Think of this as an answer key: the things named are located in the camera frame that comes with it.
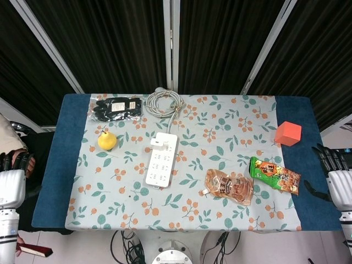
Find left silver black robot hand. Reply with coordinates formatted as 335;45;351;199
0;150;36;209

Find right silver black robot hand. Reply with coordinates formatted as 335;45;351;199
304;143;352;212

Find white square charger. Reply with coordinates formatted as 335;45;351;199
150;138;169;151

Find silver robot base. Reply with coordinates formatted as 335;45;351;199
151;240;193;264

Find person in beige jacket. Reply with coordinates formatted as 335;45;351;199
0;112;37;179

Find red book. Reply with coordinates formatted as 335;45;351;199
15;243;53;258

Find green snack bag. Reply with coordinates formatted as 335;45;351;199
249;156;301;196

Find orange cube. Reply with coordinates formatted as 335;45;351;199
275;120;303;146

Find blue table cover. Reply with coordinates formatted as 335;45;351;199
31;93;344;232

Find yellow pear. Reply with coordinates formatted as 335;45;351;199
97;130;118;151

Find brown sauce pouch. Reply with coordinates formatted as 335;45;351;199
202;168;254;206

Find black curtain panel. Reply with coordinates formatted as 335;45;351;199
26;0;168;94
0;0;78;126
178;0;288;95
247;0;352;131

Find black gloves in plastic bag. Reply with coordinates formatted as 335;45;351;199
87;96;144;122

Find white power strip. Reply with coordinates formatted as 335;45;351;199
145;131;179;189

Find floral tablecloth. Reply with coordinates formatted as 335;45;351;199
64;93;303;232

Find black cable bundle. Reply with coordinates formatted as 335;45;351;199
109;230;151;264
214;230;241;264

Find white metal frame post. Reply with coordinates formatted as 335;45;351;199
163;0;180;91
10;0;85;94
240;0;298;95

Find grey coiled power cable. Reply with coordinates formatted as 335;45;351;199
145;87;185;135

